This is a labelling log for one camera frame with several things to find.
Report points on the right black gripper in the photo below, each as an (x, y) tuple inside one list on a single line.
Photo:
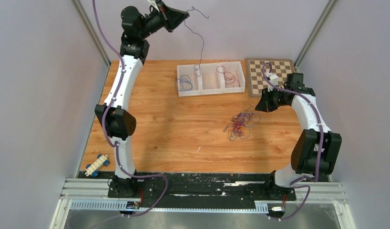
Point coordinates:
[(264, 104)]

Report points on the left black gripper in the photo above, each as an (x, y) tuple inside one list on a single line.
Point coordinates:
[(170, 17)]

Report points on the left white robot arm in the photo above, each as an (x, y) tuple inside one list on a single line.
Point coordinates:
[(117, 123)]

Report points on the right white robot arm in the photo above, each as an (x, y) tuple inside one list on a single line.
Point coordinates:
[(317, 148)]

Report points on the white three-compartment bin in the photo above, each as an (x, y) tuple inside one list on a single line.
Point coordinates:
[(210, 79)]

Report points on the white blue toy block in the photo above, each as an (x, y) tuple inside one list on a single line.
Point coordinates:
[(93, 169)]

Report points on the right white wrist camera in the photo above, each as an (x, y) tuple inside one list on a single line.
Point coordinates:
[(272, 81)]

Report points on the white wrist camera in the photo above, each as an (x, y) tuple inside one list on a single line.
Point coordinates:
[(154, 4), (272, 81)]

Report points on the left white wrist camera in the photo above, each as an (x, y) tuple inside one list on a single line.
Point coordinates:
[(154, 4)]

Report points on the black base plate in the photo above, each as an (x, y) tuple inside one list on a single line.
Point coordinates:
[(199, 190)]

